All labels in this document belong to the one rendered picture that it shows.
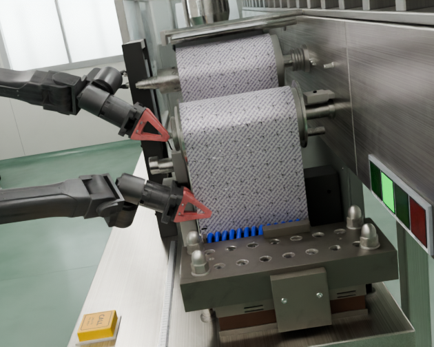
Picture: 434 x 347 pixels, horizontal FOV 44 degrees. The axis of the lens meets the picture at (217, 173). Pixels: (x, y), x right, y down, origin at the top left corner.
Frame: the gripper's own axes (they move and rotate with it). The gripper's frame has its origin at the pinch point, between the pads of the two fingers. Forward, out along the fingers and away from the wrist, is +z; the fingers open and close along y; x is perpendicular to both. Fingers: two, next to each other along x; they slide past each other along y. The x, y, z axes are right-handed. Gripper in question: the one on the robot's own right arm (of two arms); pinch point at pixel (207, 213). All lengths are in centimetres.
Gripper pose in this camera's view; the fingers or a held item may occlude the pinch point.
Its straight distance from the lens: 116.4
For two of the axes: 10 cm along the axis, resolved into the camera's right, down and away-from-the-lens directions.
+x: 3.4, -9.0, -2.7
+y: 0.4, 3.0, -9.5
